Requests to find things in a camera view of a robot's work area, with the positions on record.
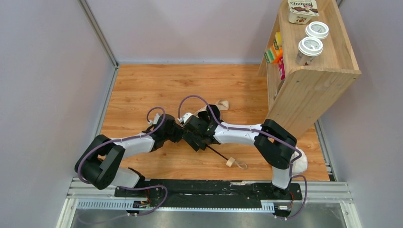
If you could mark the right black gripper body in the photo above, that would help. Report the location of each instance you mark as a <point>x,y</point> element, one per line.
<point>195,136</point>

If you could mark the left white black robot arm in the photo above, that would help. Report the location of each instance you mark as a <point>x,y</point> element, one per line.
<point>99,165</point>

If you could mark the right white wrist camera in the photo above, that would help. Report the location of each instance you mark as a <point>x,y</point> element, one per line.
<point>182,120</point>

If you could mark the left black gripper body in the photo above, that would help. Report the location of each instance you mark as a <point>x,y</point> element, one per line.
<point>176,132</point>

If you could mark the crumpled white plastic bag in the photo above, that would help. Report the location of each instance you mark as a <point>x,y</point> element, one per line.
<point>301,164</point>

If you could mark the near white lidded cup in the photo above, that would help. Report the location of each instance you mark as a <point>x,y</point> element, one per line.
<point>308,49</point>

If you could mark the white lidded cup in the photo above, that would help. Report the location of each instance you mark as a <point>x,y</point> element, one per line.
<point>317,30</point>
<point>308,49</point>

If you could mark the yellow green item on shelf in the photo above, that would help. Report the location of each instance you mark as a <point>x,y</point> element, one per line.
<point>277,41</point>

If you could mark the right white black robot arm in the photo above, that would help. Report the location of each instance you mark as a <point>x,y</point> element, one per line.
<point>275,144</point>

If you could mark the pink package on shelf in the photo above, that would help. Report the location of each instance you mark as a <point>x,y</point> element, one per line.
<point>281,68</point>

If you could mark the Chobani yogurt cup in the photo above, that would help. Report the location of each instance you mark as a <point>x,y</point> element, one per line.
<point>302,11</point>

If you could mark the wooden shelf unit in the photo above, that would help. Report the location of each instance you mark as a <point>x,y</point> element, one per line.
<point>299,100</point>

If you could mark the far white lidded cup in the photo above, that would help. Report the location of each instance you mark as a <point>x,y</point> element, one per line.
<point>317,30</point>

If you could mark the black and beige folding umbrella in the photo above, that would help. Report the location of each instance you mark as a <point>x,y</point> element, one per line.
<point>224,105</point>

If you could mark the green orange sponge pack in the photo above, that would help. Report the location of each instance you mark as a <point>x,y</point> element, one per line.
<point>273,54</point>

